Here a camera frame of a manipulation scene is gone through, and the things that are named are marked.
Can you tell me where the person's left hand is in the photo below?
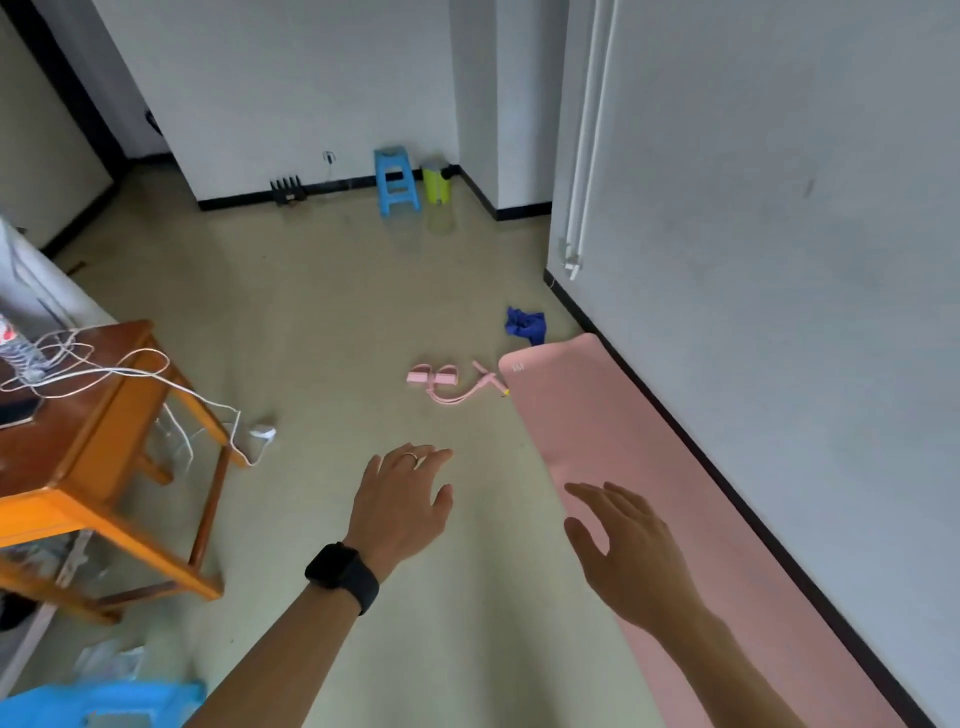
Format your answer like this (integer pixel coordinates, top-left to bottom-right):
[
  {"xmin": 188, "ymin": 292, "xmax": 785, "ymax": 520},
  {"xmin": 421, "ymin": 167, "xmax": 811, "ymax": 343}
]
[{"xmin": 343, "ymin": 443, "xmax": 455, "ymax": 583}]

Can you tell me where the person's right hand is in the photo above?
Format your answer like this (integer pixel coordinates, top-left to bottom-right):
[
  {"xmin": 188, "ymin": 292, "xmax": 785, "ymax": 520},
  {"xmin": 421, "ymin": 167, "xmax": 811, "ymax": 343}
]
[{"xmin": 562, "ymin": 481, "xmax": 706, "ymax": 639}]

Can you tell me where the pink pedal resistance band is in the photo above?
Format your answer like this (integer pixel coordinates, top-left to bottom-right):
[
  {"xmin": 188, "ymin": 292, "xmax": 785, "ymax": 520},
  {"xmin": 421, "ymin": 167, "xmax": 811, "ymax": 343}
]
[{"xmin": 406, "ymin": 359, "xmax": 513, "ymax": 409}]

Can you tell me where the pink yoga mat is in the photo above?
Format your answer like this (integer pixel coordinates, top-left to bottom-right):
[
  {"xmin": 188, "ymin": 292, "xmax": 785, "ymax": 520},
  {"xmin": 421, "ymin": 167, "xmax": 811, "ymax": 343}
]
[{"xmin": 498, "ymin": 333, "xmax": 913, "ymax": 728}]

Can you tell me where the blue cloth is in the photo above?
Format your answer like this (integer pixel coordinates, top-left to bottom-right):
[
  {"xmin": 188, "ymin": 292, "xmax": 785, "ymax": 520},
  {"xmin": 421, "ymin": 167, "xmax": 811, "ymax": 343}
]
[{"xmin": 504, "ymin": 305, "xmax": 547, "ymax": 348}]

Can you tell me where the person's left forearm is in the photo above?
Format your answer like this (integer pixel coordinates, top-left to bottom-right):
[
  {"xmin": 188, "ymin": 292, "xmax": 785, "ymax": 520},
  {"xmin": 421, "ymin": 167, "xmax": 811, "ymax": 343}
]
[{"xmin": 183, "ymin": 581, "xmax": 361, "ymax": 728}]

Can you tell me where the black smartwatch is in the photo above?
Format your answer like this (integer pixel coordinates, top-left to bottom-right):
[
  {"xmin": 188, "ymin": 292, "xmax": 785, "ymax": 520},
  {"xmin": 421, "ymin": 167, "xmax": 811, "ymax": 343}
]
[{"xmin": 304, "ymin": 541, "xmax": 381, "ymax": 616}]

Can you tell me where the clear plastic bag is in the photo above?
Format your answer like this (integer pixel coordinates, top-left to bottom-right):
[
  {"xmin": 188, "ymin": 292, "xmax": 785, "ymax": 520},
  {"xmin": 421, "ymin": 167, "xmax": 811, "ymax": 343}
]
[{"xmin": 74, "ymin": 641, "xmax": 148, "ymax": 680}]

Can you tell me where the orange wooden table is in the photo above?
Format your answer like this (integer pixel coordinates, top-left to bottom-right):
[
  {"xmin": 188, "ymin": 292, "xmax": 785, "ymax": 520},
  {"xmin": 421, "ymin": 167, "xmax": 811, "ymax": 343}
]
[{"xmin": 0, "ymin": 320, "xmax": 249, "ymax": 624}]

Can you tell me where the green trash bin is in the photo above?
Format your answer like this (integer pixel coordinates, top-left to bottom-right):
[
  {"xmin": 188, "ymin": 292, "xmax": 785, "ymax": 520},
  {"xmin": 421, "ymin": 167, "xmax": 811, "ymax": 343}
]
[{"xmin": 421, "ymin": 161, "xmax": 455, "ymax": 208}]

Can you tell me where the blue plastic stool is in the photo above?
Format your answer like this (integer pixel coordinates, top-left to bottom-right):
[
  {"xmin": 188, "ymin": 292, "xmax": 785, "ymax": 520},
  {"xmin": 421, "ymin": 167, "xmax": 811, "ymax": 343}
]
[
  {"xmin": 0, "ymin": 680, "xmax": 208, "ymax": 728},
  {"xmin": 373, "ymin": 146, "xmax": 421, "ymax": 219}
]

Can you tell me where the black phone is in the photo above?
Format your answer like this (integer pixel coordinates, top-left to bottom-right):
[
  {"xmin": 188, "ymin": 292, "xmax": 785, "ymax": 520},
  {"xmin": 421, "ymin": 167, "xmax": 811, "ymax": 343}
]
[{"xmin": 0, "ymin": 397, "xmax": 46, "ymax": 430}]

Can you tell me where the white charging cable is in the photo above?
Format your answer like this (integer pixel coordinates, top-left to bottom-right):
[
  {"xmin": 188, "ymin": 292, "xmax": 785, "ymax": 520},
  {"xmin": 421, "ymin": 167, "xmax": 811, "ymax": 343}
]
[{"xmin": 0, "ymin": 329, "xmax": 279, "ymax": 470}]

